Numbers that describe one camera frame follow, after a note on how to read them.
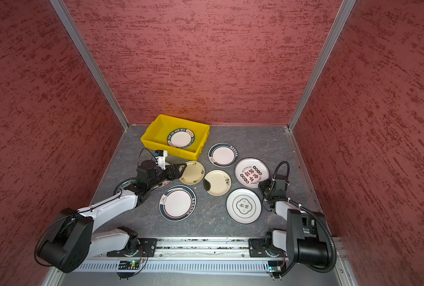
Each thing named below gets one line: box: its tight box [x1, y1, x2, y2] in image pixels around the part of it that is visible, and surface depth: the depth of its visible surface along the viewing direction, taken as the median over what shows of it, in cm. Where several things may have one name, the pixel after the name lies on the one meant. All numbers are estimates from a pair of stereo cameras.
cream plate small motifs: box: [178, 160, 206, 186], surface depth 98 cm
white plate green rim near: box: [158, 184, 197, 222], surface depth 88 cm
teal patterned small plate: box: [113, 177, 138, 196], surface depth 94 cm
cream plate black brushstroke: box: [203, 169, 233, 197], surface depth 97 cm
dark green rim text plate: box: [166, 128, 196, 150], surface depth 116 cm
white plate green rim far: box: [207, 142, 239, 168], surface depth 108 cm
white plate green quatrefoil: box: [225, 188, 263, 225], surface depth 87 cm
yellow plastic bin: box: [140, 114, 211, 161], surface depth 116 cm
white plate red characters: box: [234, 157, 270, 189], surface depth 100 cm
